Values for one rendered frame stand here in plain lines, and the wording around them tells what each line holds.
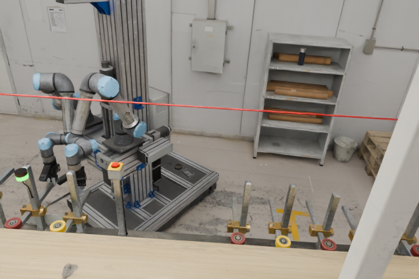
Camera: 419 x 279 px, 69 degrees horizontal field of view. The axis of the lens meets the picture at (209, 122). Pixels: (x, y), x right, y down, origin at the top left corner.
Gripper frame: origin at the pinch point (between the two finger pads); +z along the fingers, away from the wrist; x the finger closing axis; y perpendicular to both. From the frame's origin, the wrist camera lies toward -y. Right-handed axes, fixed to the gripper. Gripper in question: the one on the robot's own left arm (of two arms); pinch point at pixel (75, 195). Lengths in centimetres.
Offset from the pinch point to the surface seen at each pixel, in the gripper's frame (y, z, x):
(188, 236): 65, 22, -31
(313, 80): 273, -8, 147
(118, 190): 25.3, -14.1, -19.6
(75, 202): 1.0, -3.5, -10.7
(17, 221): -29.4, 1.1, -13.7
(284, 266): 101, 2, -79
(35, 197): -21.3, -4.0, -1.7
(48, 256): -10.5, 1.8, -42.0
